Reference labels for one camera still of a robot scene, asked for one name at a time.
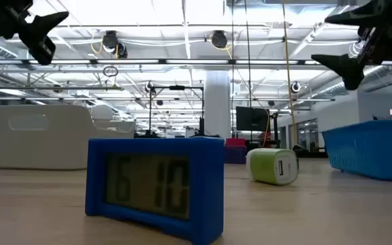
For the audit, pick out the black monitor screen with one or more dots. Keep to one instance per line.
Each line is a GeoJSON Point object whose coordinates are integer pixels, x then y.
{"type": "Point", "coordinates": [252, 119]}

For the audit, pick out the blue digital clock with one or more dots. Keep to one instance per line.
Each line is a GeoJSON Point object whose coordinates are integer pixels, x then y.
{"type": "Point", "coordinates": [95, 177]}

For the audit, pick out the long ceiling light bar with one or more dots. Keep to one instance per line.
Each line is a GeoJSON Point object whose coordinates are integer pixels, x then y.
{"type": "Point", "coordinates": [46, 87]}
{"type": "Point", "coordinates": [196, 62]}

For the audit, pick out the small red block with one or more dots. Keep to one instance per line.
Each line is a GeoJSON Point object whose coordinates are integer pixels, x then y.
{"type": "Point", "coordinates": [235, 142]}

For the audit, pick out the white building column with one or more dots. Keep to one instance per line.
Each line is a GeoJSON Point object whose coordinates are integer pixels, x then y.
{"type": "Point", "coordinates": [217, 102]}

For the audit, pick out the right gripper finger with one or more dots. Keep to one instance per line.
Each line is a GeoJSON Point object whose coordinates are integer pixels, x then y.
{"type": "Point", "coordinates": [369, 13]}
{"type": "Point", "coordinates": [347, 68]}

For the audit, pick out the blue square block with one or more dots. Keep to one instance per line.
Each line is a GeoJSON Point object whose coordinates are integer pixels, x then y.
{"type": "Point", "coordinates": [235, 154]}

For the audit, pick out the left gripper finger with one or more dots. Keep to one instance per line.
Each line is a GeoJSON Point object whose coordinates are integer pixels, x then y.
{"type": "Point", "coordinates": [39, 34]}

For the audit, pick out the white plastic bin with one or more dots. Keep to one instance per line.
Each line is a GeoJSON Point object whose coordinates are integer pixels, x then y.
{"type": "Point", "coordinates": [63, 146]}

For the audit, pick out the green white USB charger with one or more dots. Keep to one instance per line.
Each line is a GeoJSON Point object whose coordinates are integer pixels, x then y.
{"type": "Point", "coordinates": [264, 166]}

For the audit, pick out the blue plastic basket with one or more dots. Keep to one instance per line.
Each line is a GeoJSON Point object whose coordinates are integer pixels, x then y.
{"type": "Point", "coordinates": [369, 149]}

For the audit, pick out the black rig frame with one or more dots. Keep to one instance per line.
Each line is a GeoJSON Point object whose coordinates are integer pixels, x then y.
{"type": "Point", "coordinates": [177, 87]}

